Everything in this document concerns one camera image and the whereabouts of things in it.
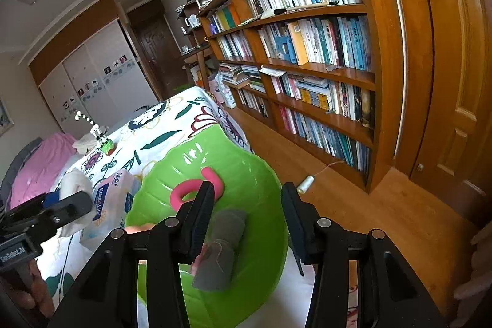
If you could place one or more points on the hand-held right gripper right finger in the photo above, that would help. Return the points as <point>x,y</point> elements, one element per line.
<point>298,220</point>

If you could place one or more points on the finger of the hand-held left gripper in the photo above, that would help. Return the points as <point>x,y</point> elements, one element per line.
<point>23,212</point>
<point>73,205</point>

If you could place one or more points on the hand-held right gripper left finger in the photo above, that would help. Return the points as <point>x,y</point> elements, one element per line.
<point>201,220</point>

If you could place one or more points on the white cotton plastic bag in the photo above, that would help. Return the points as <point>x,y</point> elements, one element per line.
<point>75,180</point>

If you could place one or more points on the grey sock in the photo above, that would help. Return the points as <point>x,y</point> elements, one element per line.
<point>215,270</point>
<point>228,226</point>

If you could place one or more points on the pink dotted cloth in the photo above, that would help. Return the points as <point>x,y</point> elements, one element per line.
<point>200,260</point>

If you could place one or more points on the green leaf-shaped tray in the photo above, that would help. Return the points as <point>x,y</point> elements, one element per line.
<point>238,174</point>

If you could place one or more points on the person's left hand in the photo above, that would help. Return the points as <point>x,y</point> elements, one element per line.
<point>38,291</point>

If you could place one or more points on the white thread spool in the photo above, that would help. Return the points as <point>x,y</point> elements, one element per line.
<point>307,184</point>

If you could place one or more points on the blue white tissue pack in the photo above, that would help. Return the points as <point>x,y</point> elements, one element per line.
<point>111,197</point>

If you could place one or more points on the pink dotted quilt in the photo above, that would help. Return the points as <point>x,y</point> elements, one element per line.
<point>42,166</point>

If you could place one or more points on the grey bed headboard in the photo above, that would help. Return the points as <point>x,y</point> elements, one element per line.
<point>19,162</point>

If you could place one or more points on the folded cream cloth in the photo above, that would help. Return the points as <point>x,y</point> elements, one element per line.
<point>82,144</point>

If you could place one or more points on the zebra toy in green pot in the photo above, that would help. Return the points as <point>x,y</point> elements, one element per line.
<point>99,136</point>

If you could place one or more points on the white sliding door wardrobe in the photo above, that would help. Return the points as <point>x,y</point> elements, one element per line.
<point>92,74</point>

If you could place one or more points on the dark wooden desk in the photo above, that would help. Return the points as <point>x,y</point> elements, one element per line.
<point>198,59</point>

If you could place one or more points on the blue plastic holder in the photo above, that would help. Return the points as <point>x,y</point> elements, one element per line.
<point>284,47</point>

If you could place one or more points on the dark wooden door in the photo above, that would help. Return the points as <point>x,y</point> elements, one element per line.
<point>157,47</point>

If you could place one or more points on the rows of books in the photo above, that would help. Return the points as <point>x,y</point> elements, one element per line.
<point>319,39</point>

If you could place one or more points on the white cloth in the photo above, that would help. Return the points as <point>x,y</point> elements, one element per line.
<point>476,266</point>

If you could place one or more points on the wooden bookshelf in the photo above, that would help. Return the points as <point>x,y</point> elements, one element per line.
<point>388,43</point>

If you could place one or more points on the white mug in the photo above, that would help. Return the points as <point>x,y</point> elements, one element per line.
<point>192,21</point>

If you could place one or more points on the small dark desk shelf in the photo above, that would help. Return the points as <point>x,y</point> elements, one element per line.
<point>190,11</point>

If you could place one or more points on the light wooden door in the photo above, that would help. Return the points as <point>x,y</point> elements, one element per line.
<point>461,82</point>

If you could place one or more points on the framed wall photo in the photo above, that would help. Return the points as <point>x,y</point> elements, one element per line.
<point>4,114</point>

